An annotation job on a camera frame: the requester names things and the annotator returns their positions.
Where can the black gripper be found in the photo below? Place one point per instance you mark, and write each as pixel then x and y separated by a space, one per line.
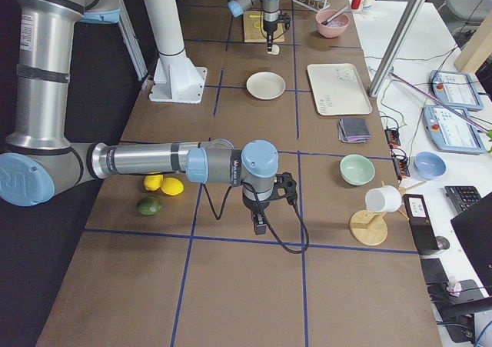
pixel 255 207
pixel 269 28

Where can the white steamed bun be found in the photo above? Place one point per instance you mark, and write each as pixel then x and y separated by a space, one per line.
pixel 274 50

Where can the cream round plate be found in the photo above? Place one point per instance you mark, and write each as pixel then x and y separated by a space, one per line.
pixel 265 85

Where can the white bear tray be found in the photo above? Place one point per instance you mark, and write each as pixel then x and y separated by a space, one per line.
pixel 338 90

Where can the wooden cutting board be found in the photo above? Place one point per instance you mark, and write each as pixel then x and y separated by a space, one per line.
pixel 253 31

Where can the pink bowl with ice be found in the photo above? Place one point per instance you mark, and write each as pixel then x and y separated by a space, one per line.
pixel 334 28

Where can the yellow lemon lower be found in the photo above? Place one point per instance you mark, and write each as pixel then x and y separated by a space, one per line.
pixel 171 186

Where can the yellow lemon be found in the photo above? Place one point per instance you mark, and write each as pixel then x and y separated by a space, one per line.
pixel 171 186
pixel 152 182

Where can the paper cup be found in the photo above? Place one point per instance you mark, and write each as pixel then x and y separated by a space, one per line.
pixel 367 6

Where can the green bowl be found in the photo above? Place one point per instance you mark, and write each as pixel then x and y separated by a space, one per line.
pixel 357 170

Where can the wooden cup stand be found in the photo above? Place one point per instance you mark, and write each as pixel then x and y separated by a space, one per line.
pixel 369 228

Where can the green lime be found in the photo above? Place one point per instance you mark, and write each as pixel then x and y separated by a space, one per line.
pixel 149 206

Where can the yellow lemon upper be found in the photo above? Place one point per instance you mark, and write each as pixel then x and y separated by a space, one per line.
pixel 152 182

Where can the grey folded cloth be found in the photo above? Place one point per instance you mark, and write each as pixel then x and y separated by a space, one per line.
pixel 353 130

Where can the white cup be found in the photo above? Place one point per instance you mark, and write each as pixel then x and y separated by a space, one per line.
pixel 384 199

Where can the orange circuit board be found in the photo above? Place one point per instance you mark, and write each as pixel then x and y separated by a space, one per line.
pixel 392 136

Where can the black box device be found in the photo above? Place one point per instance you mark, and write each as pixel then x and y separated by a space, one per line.
pixel 420 224

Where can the blue bowl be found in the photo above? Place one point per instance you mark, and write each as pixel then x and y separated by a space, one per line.
pixel 429 166

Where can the upper teach pendant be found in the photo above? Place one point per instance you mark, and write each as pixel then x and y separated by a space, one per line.
pixel 456 89

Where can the teach pendant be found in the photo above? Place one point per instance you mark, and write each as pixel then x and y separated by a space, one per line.
pixel 450 133
pixel 456 89

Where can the black keyboard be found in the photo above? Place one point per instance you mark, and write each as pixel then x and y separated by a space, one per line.
pixel 462 197

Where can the lower teach pendant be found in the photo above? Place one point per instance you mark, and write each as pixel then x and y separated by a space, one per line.
pixel 450 133

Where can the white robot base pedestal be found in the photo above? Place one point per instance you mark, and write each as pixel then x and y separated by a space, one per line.
pixel 176 79

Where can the aluminium frame post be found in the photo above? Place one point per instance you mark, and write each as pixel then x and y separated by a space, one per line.
pixel 410 13

